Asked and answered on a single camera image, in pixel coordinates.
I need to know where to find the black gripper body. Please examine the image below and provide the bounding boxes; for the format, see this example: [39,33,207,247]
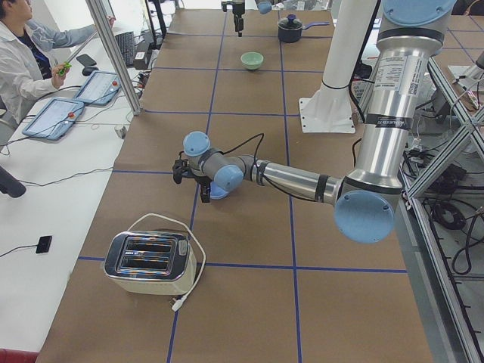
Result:
[196,176,212,191]
[231,0,245,17]

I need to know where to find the green bowl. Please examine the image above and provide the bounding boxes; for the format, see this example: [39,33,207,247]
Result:
[240,51,265,70]

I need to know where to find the blue bowl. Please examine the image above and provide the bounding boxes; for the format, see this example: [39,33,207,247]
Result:
[209,181,229,200]

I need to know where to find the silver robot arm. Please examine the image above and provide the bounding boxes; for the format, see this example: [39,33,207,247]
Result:
[231,0,273,37]
[173,1,454,244]

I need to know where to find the dark blue lidded saucepan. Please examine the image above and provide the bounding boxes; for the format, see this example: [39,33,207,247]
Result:
[278,14,330,43]

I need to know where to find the cream two-slot toaster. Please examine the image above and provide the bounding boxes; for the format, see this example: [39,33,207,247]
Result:
[104,231,197,296]

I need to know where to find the black keyboard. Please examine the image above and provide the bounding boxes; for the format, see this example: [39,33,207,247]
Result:
[114,32,135,67]

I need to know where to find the far blue teach pendant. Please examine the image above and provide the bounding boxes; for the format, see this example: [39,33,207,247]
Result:
[73,70,120,106]

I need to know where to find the blue teach pendant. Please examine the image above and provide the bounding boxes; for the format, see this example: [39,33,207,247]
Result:
[22,98,85,141]
[73,70,120,106]

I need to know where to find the black smartphone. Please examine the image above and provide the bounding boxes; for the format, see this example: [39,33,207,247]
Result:
[76,54,97,67]

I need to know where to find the black computer mouse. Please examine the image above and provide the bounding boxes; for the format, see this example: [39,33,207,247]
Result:
[82,66,98,76]

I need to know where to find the near blue teach pendant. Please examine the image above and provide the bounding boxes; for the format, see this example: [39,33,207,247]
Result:
[22,98,85,141]

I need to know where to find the small black square device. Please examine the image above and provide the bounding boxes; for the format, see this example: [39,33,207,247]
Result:
[36,235,52,254]

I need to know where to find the person in white coat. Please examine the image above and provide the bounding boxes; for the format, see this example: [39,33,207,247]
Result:
[1,1,96,123]

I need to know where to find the white toaster power cord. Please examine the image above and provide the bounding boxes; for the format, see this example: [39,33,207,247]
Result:
[127,213,207,312]

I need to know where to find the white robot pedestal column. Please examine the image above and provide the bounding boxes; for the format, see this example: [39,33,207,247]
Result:
[299,0,380,134]

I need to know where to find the aluminium frame post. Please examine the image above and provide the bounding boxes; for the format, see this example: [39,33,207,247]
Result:
[85,0,141,116]

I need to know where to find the green handled tool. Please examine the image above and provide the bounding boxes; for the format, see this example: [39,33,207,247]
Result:
[57,62,72,76]

